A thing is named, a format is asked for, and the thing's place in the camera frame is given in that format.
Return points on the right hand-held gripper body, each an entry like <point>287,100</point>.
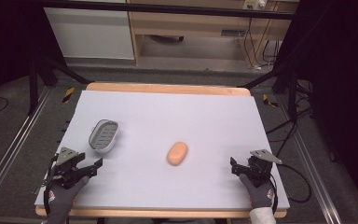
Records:
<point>259,168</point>

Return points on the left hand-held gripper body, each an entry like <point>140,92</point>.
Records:
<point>66,174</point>

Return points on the grey soap dish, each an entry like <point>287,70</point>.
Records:
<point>103,135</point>

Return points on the orange soap bar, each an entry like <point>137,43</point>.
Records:
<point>177,153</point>

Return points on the person's left hand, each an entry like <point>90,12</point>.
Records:
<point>62,199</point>

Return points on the person's right hand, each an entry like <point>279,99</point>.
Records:
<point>260,194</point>

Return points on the yellow black tape marker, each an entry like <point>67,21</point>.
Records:
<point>268,101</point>
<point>68,95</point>

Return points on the white foam board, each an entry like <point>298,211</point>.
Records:
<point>174,118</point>

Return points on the black metal stand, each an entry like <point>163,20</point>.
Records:
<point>33,81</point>
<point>291,90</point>

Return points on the wooden table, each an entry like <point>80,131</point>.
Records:
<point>167,89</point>

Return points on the white cabinet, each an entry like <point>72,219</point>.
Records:
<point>90,34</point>

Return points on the wooden desk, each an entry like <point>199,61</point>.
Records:
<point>192,21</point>

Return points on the white power strip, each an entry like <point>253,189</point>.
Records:
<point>254,3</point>

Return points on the metal floor rail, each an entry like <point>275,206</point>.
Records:
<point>15,137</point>
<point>313,174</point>

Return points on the black frame crossbar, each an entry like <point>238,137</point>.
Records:
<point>167,8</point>

